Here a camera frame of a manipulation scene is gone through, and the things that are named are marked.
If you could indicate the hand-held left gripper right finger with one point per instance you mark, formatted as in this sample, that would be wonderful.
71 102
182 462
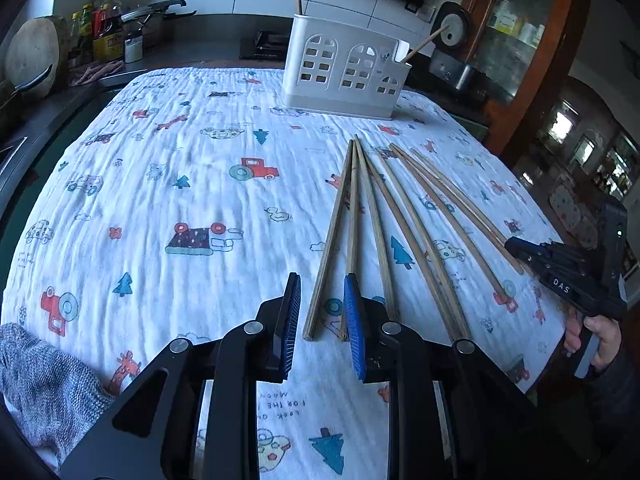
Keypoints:
354 325

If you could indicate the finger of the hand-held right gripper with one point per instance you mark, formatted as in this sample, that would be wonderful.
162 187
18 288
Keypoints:
522 250

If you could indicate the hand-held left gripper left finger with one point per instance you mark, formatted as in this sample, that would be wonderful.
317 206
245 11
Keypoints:
291 320

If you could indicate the row of wooden chopsticks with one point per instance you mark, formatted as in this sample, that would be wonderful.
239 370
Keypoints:
380 240

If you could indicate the white utensil holder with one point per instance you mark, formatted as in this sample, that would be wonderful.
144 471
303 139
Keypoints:
320 60

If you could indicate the person's right forearm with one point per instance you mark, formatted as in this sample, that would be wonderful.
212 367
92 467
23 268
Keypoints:
617 390

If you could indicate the person's right hand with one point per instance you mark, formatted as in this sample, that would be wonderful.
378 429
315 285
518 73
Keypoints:
609 340

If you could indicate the patterned chair cushion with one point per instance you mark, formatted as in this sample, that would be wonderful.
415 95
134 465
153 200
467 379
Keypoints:
565 204

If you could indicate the printed white cloth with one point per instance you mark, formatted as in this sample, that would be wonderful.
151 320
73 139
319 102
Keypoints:
175 175

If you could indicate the black rice cooker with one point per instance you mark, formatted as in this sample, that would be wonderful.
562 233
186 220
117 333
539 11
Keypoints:
454 30

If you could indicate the white and green box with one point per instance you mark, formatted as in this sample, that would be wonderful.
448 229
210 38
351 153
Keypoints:
502 19

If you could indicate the wooden glass cabinet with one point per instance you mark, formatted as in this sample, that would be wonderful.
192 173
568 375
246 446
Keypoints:
560 15

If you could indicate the grey knit glove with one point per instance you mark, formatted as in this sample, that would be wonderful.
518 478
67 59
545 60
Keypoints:
45 385

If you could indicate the black gas stove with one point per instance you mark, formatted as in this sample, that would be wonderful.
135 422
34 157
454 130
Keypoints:
260 46

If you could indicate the white jar with black lid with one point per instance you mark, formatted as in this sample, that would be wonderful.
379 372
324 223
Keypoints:
133 50

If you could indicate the pink rag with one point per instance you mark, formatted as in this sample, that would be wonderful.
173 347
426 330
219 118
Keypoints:
95 71

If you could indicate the large dark oil bottle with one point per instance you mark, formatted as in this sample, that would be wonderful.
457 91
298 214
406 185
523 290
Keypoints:
109 45

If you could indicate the steel pressure cooker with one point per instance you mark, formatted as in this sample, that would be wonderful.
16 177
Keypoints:
150 12

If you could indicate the black pan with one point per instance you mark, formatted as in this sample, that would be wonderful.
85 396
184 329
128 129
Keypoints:
32 80

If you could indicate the small bottle with yellow cap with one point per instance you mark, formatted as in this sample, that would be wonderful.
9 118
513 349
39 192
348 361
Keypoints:
75 32

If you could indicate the green bottle with yellow cap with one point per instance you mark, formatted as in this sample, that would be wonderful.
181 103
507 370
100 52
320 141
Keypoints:
87 22

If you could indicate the round wooden cutting board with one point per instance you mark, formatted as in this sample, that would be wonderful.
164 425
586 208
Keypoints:
32 52

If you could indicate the wall socket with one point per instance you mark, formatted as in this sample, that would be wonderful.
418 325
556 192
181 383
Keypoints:
425 11

